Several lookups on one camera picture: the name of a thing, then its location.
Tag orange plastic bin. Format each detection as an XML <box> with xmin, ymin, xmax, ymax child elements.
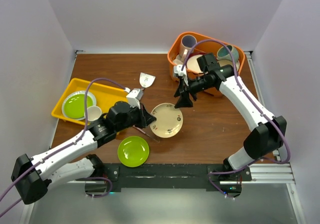
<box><xmin>166</xmin><ymin>31</ymin><xmax>245</xmax><ymax>97</ymax></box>

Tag cream bowl with dark rim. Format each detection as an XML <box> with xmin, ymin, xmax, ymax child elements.
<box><xmin>218</xmin><ymin>59</ymin><xmax>240</xmax><ymax>71</ymax></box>

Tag lavender mug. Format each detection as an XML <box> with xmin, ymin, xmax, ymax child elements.
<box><xmin>178</xmin><ymin>34</ymin><xmax>197</xmax><ymax>62</ymax></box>

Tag white divided plate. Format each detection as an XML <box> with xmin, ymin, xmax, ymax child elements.
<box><xmin>173</xmin><ymin>54</ymin><xmax>186</xmax><ymax>65</ymax></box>

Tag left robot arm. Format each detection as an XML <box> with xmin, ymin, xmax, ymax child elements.
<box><xmin>11</xmin><ymin>101</ymin><xmax>156</xmax><ymax>205</ymax></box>

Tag green plate with grey rim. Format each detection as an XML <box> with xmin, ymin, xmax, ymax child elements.
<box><xmin>61</xmin><ymin>90</ymin><xmax>86</xmax><ymax>121</ymax></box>

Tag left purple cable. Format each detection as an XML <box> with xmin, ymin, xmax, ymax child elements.
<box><xmin>0</xmin><ymin>78</ymin><xmax>131</xmax><ymax>216</ymax></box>

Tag cream plate with maroon rim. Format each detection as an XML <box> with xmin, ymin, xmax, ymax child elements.
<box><xmin>186</xmin><ymin>53</ymin><xmax>203</xmax><ymax>74</ymax></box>

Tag small lime green plate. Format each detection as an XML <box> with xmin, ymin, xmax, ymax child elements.
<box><xmin>117</xmin><ymin>136</ymin><xmax>150</xmax><ymax>168</ymax></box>

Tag cream cup with blue handle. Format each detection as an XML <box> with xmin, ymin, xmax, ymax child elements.
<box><xmin>84</xmin><ymin>106</ymin><xmax>102</xmax><ymax>122</ymax></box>

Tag green ceramic mug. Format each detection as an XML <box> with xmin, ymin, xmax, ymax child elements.
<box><xmin>217</xmin><ymin>45</ymin><xmax>239</xmax><ymax>62</ymax></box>

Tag aluminium frame rail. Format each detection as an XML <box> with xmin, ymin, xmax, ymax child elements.
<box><xmin>21</xmin><ymin>54</ymin><xmax>305</xmax><ymax>224</ymax></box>

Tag pink metal tongs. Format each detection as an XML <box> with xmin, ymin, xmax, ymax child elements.
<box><xmin>134</xmin><ymin>126</ymin><xmax>160</xmax><ymax>143</ymax></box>

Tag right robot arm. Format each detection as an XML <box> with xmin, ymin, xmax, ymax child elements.
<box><xmin>173</xmin><ymin>53</ymin><xmax>287</xmax><ymax>181</ymax></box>

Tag yellow plastic tray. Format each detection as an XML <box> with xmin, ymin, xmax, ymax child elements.
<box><xmin>51</xmin><ymin>78</ymin><xmax>127</xmax><ymax>125</ymax></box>

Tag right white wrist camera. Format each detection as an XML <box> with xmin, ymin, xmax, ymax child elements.
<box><xmin>173</xmin><ymin>64</ymin><xmax>189</xmax><ymax>86</ymax></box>

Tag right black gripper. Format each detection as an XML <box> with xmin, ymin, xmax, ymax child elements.
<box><xmin>174</xmin><ymin>73</ymin><xmax>214</xmax><ymax>109</ymax></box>

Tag small cream floral plate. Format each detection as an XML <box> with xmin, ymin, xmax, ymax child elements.
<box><xmin>150</xmin><ymin>103</ymin><xmax>184</xmax><ymax>138</ymax></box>

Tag metal spatula with wooden handle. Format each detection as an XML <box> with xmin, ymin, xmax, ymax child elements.
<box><xmin>139</xmin><ymin>72</ymin><xmax>156</xmax><ymax>89</ymax></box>

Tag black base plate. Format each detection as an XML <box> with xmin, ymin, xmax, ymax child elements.
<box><xmin>93</xmin><ymin>163</ymin><xmax>252</xmax><ymax>197</ymax></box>

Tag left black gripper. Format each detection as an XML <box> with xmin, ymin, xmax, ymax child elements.
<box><xmin>115</xmin><ymin>102</ymin><xmax>156</xmax><ymax>132</ymax></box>

